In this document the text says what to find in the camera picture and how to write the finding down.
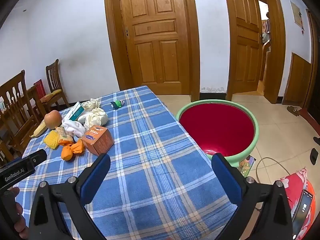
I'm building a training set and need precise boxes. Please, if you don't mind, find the orange wrapper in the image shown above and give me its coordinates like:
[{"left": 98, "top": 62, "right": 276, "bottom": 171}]
[{"left": 61, "top": 139, "right": 87, "bottom": 162}]

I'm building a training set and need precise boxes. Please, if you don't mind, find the beige cable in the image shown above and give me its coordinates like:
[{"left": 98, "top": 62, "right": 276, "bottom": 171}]
[{"left": 255, "top": 157, "right": 292, "bottom": 205}]

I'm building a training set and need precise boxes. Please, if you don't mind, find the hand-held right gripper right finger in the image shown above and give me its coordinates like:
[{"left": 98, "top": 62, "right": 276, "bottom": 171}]
[{"left": 211, "top": 153, "right": 293, "bottom": 240}]

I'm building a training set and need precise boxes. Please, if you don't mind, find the red floral cloth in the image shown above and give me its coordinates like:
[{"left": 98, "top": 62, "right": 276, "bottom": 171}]
[{"left": 279, "top": 167, "right": 309, "bottom": 220}]

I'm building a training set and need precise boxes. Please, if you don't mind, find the person's left hand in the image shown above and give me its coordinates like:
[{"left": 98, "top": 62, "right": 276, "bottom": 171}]
[{"left": 7, "top": 187, "right": 28, "bottom": 238}]

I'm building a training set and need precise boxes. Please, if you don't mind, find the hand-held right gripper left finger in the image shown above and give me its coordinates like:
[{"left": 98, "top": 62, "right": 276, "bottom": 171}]
[{"left": 27, "top": 152, "right": 111, "bottom": 240}]

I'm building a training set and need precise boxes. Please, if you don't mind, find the red board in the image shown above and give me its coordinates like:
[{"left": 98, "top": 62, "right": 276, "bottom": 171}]
[{"left": 33, "top": 79, "right": 47, "bottom": 99}]

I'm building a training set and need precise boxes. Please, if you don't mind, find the teal and white box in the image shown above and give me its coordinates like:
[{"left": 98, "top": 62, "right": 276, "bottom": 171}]
[{"left": 64, "top": 101, "right": 86, "bottom": 122}]

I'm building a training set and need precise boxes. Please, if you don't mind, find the wall poster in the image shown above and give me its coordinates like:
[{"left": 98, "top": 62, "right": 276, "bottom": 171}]
[{"left": 290, "top": 1, "right": 304, "bottom": 29}]

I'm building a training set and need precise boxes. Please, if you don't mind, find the orange biscuit packet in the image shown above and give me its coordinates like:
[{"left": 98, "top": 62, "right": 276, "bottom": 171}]
[{"left": 55, "top": 126, "right": 75, "bottom": 147}]

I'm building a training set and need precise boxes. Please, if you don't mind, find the yellow banana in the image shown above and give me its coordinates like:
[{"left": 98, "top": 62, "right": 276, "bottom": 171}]
[{"left": 30, "top": 120, "right": 48, "bottom": 138}]

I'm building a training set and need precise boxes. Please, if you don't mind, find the wooden door frame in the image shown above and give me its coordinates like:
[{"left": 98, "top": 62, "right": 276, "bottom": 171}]
[{"left": 222, "top": 0, "right": 287, "bottom": 104}]

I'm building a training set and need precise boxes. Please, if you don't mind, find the red basin with green rim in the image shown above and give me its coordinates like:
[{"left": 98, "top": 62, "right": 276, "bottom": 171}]
[{"left": 175, "top": 99, "right": 259, "bottom": 168}]

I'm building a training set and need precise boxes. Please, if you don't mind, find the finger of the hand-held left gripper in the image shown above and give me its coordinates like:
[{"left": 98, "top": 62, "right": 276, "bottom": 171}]
[
  {"left": 22, "top": 149, "right": 47, "bottom": 167},
  {"left": 0, "top": 156, "right": 25, "bottom": 168}
]

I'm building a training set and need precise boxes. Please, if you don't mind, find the large white paper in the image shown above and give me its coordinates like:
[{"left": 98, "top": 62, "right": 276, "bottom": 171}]
[{"left": 77, "top": 107, "right": 108, "bottom": 130}]

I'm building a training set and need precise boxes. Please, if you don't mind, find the yellow seat cushion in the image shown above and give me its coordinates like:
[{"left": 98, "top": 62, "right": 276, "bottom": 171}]
[{"left": 40, "top": 89, "right": 62, "bottom": 103}]

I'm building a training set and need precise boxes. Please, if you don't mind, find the black smartphone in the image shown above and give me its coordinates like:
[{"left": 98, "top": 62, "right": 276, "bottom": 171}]
[{"left": 291, "top": 189, "right": 314, "bottom": 238}]

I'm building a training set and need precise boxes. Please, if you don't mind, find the closed wooden door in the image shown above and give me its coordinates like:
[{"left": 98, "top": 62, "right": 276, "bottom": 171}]
[{"left": 104, "top": 0, "right": 200, "bottom": 100}]

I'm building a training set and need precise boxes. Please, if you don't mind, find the red apple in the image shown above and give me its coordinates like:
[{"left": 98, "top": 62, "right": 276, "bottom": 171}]
[{"left": 44, "top": 110, "right": 63, "bottom": 130}]

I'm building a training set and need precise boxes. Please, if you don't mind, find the dark wooden door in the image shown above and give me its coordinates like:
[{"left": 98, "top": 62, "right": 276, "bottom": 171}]
[{"left": 306, "top": 9, "right": 320, "bottom": 110}]

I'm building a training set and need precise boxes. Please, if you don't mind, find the red doormat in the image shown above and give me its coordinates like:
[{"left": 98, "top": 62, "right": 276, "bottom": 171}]
[{"left": 299, "top": 107, "right": 320, "bottom": 133}]

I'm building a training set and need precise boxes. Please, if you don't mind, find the blue plaid tablecloth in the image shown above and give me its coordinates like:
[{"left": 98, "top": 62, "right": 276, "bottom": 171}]
[{"left": 11, "top": 85, "right": 238, "bottom": 240}]

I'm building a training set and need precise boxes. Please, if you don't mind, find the white cloth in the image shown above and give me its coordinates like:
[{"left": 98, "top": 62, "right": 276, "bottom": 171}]
[{"left": 62, "top": 120, "right": 85, "bottom": 138}]

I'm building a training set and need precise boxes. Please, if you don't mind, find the colourful picture book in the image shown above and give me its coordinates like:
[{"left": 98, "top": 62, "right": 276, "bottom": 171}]
[{"left": 237, "top": 155, "right": 257, "bottom": 177}]

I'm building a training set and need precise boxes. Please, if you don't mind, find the orange cardboard box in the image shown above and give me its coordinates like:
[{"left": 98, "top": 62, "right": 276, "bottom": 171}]
[{"left": 80, "top": 124, "right": 115, "bottom": 156}]

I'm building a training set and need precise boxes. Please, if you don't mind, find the open wooden door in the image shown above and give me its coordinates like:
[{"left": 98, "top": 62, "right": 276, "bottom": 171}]
[{"left": 229, "top": 0, "right": 263, "bottom": 93}]

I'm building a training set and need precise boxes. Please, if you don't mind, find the wooden wall panel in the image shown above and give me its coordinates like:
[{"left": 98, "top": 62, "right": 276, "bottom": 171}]
[{"left": 282, "top": 52, "right": 312, "bottom": 107}]

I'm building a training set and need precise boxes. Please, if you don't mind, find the yellow foam net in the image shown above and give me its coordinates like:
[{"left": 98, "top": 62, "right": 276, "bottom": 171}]
[{"left": 43, "top": 129, "right": 63, "bottom": 150}]

